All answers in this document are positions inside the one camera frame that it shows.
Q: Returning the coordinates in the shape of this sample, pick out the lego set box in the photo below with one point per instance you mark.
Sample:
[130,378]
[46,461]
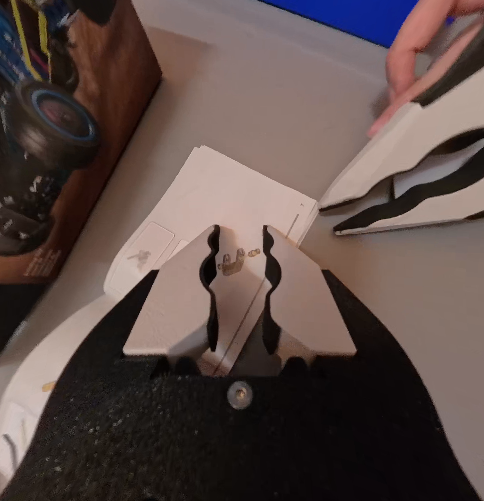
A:
[109,98]

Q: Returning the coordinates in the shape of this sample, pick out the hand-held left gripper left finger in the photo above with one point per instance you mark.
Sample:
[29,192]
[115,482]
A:
[175,309]

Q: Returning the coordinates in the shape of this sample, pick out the lego instruction booklet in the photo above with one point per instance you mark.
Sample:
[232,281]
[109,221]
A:
[226,195]

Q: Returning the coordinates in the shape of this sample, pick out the blue plastic bin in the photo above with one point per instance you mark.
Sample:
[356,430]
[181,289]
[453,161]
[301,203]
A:
[343,15]

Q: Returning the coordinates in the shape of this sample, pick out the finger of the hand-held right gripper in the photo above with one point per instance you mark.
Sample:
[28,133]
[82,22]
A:
[402,148]
[441,207]

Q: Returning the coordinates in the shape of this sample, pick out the person's right hand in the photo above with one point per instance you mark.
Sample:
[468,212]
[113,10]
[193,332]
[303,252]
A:
[402,58]

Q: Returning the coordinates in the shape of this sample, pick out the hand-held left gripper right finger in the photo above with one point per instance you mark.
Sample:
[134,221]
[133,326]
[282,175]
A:
[308,309]

